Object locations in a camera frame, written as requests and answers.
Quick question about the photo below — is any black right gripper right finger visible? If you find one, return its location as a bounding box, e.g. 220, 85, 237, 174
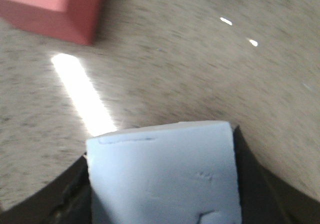
233, 126, 320, 223

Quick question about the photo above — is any dark red foam cube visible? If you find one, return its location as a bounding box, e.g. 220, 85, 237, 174
0, 0, 103, 45

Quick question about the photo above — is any light blue foam cube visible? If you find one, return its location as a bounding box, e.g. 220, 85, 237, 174
86, 121, 243, 223

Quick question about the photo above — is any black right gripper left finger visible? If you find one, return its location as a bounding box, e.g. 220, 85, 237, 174
0, 155, 92, 223

